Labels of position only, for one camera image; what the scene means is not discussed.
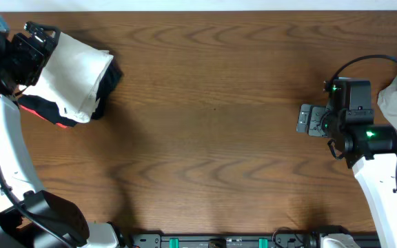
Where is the white Puma t-shirt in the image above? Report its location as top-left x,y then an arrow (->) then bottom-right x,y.
23,32 -> 114,123

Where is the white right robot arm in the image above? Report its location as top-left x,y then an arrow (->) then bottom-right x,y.
296,104 -> 397,247

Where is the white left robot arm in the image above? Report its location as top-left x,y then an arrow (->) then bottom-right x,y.
0,16 -> 125,247

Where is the red garment edge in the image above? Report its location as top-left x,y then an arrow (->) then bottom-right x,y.
20,105 -> 68,129

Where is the folded black garment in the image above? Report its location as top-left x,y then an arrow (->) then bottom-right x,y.
18,61 -> 123,127

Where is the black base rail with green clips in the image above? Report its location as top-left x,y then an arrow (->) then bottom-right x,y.
129,225 -> 380,248

